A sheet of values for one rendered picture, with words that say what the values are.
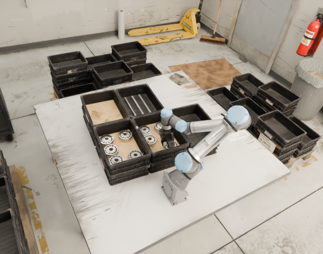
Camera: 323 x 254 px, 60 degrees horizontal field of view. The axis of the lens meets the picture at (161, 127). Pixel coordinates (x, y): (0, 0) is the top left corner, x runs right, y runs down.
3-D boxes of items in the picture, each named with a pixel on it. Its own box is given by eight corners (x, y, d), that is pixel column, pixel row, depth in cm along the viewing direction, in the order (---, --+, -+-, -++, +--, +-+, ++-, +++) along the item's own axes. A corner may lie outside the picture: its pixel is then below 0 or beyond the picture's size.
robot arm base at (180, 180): (187, 193, 189) (198, 183, 188) (174, 187, 179) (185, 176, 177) (176, 177, 200) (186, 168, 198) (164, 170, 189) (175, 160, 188)
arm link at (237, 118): (189, 178, 180) (255, 120, 170) (179, 176, 167) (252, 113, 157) (177, 163, 185) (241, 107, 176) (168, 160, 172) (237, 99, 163)
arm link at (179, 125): (191, 125, 187) (178, 117, 193) (185, 121, 178) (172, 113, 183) (184, 135, 188) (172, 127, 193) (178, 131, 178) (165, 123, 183)
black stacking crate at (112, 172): (150, 165, 200) (151, 154, 192) (109, 178, 189) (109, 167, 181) (130, 129, 225) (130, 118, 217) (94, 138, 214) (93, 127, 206)
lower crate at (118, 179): (149, 175, 207) (151, 165, 199) (110, 187, 196) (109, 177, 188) (130, 138, 233) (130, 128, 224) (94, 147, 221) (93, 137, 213)
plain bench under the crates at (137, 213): (261, 216, 271) (291, 171, 223) (103, 309, 203) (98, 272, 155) (173, 116, 367) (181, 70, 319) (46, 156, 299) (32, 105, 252)
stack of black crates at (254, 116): (262, 138, 330) (273, 116, 307) (244, 146, 318) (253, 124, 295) (239, 118, 355) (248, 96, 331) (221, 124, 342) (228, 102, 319)
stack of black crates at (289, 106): (287, 128, 348) (304, 99, 317) (268, 136, 334) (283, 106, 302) (263, 109, 373) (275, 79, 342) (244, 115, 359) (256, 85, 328)
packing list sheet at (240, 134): (251, 135, 250) (251, 134, 249) (231, 143, 240) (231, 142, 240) (227, 113, 270) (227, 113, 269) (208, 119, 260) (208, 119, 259)
